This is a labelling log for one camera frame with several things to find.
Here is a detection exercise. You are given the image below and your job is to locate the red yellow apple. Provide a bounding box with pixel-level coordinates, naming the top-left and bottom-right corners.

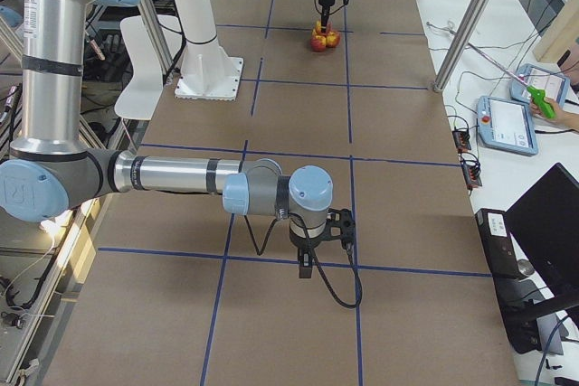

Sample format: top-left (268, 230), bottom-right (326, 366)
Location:
top-left (309, 30), bottom-right (327, 52)
top-left (313, 20), bottom-right (332, 36)
top-left (325, 31), bottom-right (341, 48)

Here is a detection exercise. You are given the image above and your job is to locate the green grabber tool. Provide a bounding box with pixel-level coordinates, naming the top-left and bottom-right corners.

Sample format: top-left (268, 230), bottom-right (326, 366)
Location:
top-left (427, 20), bottom-right (557, 119)

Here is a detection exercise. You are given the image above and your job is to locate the person's hand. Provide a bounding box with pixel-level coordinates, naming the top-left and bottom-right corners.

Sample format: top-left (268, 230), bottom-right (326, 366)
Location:
top-left (529, 97), bottom-right (579, 131)

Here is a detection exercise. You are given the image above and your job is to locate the long blue tape strip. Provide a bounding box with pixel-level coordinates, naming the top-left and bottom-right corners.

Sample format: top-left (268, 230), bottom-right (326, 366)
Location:
top-left (339, 0), bottom-right (365, 386)

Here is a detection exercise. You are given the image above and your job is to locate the upper orange black adapter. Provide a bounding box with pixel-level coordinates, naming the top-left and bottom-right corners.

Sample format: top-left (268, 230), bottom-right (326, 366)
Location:
top-left (451, 128), bottom-right (471, 153)

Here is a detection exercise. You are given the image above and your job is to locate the orange black adapter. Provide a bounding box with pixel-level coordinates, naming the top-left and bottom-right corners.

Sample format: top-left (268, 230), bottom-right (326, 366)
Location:
top-left (460, 160), bottom-right (482, 191)
top-left (451, 128), bottom-right (471, 153)

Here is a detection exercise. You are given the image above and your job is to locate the black computer box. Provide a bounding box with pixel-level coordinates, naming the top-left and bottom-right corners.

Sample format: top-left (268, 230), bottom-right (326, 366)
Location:
top-left (475, 208), bottom-right (535, 280)

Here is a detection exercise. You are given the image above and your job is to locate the lower orange black adapter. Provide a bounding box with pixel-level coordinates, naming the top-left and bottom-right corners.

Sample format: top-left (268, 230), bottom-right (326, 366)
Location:
top-left (460, 160), bottom-right (482, 191)

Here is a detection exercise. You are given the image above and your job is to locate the white curved panel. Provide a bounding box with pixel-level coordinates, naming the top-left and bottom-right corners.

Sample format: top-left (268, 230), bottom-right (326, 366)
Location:
top-left (115, 15), bottom-right (166, 120)

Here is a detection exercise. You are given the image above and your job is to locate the crossing blue tape strip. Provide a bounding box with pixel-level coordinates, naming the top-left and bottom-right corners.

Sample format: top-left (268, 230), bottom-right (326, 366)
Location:
top-left (97, 246), bottom-right (492, 278)

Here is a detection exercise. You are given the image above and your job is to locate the near teach pendant tablet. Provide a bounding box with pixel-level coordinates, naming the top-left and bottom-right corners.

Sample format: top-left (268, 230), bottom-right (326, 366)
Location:
top-left (477, 96), bottom-right (538, 155)

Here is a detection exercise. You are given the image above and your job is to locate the teach pendant tablet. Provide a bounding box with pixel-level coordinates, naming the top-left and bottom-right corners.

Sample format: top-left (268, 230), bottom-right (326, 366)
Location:
top-left (510, 63), bottom-right (570, 106)
top-left (477, 96), bottom-right (538, 155)

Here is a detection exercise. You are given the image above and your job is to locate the wooden board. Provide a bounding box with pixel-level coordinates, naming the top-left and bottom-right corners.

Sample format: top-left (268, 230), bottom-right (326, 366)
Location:
top-left (533, 0), bottom-right (578, 63)

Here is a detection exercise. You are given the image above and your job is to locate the far teach pendant tablet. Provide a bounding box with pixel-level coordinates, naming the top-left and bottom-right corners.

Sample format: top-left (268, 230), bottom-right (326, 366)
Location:
top-left (510, 63), bottom-right (570, 106)

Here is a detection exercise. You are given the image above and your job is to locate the black monitor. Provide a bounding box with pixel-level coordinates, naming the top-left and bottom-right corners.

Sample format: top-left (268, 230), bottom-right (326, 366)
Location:
top-left (495, 163), bottom-right (578, 353)

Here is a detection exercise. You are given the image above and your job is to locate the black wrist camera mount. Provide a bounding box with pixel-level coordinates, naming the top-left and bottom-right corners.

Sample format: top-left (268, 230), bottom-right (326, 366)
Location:
top-left (325, 209), bottom-right (356, 254)

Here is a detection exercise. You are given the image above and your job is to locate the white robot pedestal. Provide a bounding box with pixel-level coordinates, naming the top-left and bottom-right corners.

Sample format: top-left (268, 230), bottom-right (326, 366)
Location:
top-left (175, 0), bottom-right (243, 101)

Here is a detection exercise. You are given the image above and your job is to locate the silver aluminium post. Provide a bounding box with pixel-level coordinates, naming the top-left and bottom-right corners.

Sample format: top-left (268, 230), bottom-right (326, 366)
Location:
top-left (432, 0), bottom-right (489, 93)

